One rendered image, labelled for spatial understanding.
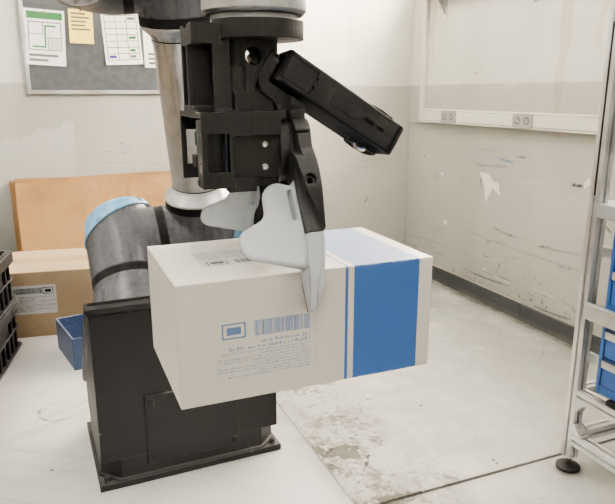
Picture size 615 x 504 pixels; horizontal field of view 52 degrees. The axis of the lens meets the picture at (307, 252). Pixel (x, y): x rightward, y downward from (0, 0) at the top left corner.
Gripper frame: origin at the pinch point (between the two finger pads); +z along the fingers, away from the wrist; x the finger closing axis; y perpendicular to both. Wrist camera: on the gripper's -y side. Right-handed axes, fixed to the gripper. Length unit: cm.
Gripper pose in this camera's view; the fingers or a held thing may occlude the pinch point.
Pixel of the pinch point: (285, 283)
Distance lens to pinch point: 50.8
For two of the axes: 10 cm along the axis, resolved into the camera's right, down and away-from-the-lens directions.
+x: 3.8, 2.3, -9.0
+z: 0.1, 9.7, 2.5
